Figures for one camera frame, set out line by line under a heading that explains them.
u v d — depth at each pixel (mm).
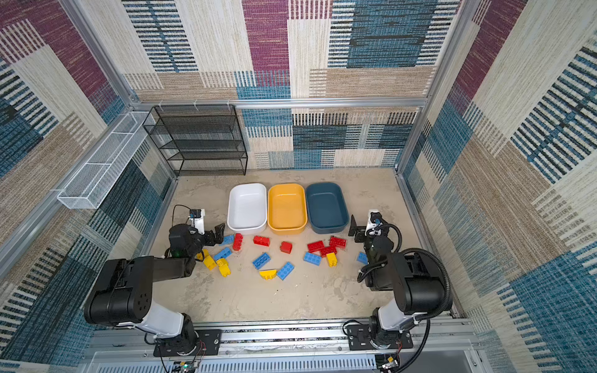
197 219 815
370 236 779
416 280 462
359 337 730
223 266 871
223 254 906
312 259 894
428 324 709
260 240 938
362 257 901
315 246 929
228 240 960
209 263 874
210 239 848
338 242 940
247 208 1074
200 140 1084
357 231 800
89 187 708
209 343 735
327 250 914
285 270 870
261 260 893
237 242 940
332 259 892
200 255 850
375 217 746
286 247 938
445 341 749
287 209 1076
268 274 849
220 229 893
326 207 1084
